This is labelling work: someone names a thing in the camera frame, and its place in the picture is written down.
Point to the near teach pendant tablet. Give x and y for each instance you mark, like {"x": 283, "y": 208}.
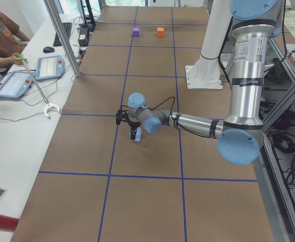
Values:
{"x": 16, "y": 84}

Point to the black computer mouse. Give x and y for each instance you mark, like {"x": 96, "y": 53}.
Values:
{"x": 48, "y": 49}

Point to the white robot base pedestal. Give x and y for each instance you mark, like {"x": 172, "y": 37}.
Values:
{"x": 205, "y": 73}

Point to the black power adapter box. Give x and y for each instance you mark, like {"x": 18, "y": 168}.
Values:
{"x": 83, "y": 38}

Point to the far teach pendant tablet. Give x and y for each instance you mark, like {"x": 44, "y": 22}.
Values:
{"x": 49, "y": 67}

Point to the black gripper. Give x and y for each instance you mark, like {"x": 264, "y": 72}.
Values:
{"x": 134, "y": 125}

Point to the person in brown shirt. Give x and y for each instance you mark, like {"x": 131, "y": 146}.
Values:
{"x": 9, "y": 46}

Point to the orange foam block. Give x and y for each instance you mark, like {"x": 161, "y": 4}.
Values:
{"x": 160, "y": 32}

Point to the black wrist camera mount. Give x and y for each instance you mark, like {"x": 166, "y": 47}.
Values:
{"x": 121, "y": 116}

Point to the reacher grabber tool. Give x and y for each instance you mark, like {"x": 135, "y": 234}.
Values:
{"x": 48, "y": 105}

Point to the aluminium frame post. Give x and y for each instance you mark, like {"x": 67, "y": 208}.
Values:
{"x": 55, "y": 18}

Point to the teach pendant tablet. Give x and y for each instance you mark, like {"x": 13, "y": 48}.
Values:
{"x": 16, "y": 84}
{"x": 49, "y": 67}

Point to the light blue foam block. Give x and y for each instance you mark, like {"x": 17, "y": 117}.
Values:
{"x": 137, "y": 136}

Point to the red cylinder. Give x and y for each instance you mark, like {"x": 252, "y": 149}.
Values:
{"x": 7, "y": 223}

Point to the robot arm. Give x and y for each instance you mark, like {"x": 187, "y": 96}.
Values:
{"x": 239, "y": 136}

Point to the purple foam block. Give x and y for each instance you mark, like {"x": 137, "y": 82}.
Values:
{"x": 135, "y": 32}

